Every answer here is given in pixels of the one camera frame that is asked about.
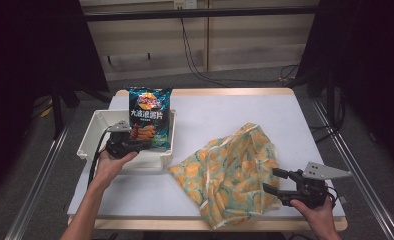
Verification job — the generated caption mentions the black curtain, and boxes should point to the black curtain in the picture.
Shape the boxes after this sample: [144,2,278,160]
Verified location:
[294,0,394,176]
[0,0,110,201]

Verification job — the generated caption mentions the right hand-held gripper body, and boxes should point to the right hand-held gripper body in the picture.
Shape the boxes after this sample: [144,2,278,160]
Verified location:
[279,161,353,210]

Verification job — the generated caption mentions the black horizontal bar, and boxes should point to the black horizontal bar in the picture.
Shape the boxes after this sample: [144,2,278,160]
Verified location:
[84,5,320,23]

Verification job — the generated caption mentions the black hanging wall cable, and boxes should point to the black hanging wall cable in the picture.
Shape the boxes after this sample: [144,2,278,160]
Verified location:
[179,16,301,85]

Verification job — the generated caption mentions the aluminium floor rail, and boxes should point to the aluminium floor rail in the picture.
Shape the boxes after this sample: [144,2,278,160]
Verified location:
[312,99,394,240]
[4,111,77,240]

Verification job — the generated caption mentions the white wall socket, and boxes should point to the white wall socket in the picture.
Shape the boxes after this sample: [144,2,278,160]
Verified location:
[173,0,199,10]

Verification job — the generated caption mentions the white plastic bin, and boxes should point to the white plastic bin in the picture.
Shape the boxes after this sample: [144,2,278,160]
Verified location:
[76,108,178,173]

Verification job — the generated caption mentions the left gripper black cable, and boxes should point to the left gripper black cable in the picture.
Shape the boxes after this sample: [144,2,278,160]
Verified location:
[87,128,113,188]

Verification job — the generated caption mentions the black metal stand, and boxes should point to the black metal stand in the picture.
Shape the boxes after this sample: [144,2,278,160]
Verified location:
[49,78,113,141]
[324,63,340,132]

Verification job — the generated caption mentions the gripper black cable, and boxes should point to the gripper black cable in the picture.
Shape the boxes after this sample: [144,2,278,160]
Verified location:
[325,185,339,210]
[87,128,113,188]

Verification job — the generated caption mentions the yellow floor tape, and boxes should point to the yellow floor tape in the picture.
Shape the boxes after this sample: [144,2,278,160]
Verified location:
[39,105,54,119]

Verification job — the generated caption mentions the person's right hand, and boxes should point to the person's right hand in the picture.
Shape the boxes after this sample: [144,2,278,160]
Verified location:
[289,196,335,235]

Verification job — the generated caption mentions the black floor cables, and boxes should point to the black floor cables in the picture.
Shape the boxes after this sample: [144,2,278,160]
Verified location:
[308,95,348,145]

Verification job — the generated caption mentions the wooden table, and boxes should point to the wooden table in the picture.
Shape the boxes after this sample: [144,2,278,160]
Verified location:
[66,87,349,232]

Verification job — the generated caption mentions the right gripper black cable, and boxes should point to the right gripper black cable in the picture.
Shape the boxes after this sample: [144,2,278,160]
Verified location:
[325,185,339,210]

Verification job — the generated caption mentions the dark teal chips bag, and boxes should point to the dark teal chips bag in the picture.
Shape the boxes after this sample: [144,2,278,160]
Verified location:
[126,86,174,151]

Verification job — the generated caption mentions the white table mat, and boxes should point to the white table mat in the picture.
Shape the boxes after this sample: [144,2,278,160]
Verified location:
[66,94,347,219]

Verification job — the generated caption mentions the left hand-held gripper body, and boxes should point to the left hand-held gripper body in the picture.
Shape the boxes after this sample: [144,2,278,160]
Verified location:
[104,119,145,160]

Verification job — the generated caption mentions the person's left hand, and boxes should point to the person's left hand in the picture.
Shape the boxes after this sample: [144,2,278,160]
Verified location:
[93,150,139,189]

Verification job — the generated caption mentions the orange floral cloth bag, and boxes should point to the orange floral cloth bag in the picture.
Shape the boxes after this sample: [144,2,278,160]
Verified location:
[167,122,283,231]

